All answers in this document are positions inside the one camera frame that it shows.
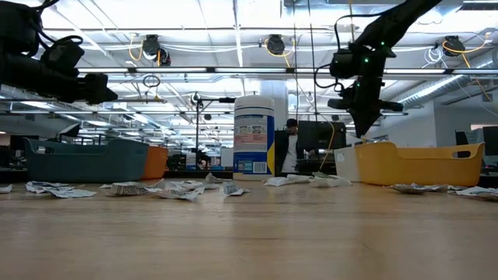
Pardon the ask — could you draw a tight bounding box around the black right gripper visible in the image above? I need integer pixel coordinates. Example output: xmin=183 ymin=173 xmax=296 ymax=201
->
xmin=328 ymin=77 xmax=404 ymax=138

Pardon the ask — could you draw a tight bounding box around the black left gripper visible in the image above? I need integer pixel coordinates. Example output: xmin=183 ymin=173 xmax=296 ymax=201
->
xmin=46 ymin=73 xmax=119 ymax=105

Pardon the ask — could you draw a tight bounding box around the white gauze strip packet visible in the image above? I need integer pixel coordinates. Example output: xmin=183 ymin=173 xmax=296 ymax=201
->
xmin=286 ymin=173 xmax=314 ymax=184
xmin=263 ymin=177 xmax=291 ymax=187
xmin=309 ymin=172 xmax=353 ymax=189

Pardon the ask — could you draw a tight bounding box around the grey narrow strip packet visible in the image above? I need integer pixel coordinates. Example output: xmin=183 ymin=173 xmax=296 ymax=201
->
xmin=223 ymin=181 xmax=251 ymax=197

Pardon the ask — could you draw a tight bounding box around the black computer monitor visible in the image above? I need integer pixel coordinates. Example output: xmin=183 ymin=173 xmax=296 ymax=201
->
xmin=482 ymin=125 xmax=498 ymax=157
xmin=297 ymin=120 xmax=348 ymax=151

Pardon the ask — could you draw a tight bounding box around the black tilted monitor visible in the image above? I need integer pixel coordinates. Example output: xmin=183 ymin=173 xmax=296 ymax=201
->
xmin=57 ymin=123 xmax=82 ymax=139

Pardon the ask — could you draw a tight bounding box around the white plastic bin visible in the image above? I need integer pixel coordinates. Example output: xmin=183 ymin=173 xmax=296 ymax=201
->
xmin=333 ymin=145 xmax=362 ymax=183

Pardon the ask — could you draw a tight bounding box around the yellow plastic bin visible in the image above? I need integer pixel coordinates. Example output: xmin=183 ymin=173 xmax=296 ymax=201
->
xmin=353 ymin=141 xmax=486 ymax=188

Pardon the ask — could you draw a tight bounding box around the teal plastic bin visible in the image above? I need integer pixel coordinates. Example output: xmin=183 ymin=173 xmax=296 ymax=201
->
xmin=23 ymin=138 xmax=150 ymax=184

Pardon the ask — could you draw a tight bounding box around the person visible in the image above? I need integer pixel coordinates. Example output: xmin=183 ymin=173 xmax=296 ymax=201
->
xmin=279 ymin=118 xmax=301 ymax=174

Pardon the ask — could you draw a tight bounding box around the orange plastic bin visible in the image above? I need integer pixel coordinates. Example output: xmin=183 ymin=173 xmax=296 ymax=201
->
xmin=142 ymin=145 xmax=170 ymax=181

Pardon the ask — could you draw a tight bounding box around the black tower box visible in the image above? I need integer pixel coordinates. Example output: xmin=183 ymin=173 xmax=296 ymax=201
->
xmin=274 ymin=129 xmax=290 ymax=178

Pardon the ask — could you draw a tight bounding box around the white wipes canister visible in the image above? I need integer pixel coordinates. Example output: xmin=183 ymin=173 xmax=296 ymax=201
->
xmin=232 ymin=95 xmax=276 ymax=182

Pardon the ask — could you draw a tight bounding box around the thin yellow cable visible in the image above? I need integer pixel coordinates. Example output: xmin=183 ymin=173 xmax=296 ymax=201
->
xmin=317 ymin=119 xmax=336 ymax=172

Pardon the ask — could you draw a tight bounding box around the black ceiling cable reel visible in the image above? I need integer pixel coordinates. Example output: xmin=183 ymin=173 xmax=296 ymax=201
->
xmin=442 ymin=34 xmax=467 ymax=58
xmin=140 ymin=33 xmax=172 ymax=68
xmin=265 ymin=33 xmax=287 ymax=56

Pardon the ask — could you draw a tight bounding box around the yellow hanging cable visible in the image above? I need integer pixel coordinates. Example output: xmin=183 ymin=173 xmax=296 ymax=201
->
xmin=348 ymin=0 xmax=367 ymax=145

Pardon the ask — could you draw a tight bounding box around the black hanging cable with coil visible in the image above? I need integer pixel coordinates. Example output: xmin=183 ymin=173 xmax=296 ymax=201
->
xmin=307 ymin=0 xmax=318 ymax=122

